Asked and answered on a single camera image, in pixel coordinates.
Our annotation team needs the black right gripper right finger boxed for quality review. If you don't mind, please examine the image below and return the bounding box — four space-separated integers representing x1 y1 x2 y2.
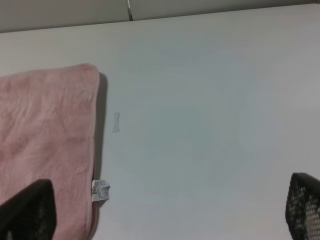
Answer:
285 172 320 240

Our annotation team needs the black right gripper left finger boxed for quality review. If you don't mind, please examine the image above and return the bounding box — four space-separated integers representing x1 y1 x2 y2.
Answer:
0 179 57 240

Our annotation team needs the pink terry towel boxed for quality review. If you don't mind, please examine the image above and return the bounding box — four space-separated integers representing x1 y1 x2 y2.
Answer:
0 64 100 240

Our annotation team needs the white towel care label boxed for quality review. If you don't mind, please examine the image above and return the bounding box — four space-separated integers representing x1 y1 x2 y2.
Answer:
91 179 110 202

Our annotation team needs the clear tape strip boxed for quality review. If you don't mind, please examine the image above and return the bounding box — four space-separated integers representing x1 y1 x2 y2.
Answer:
112 112 120 133

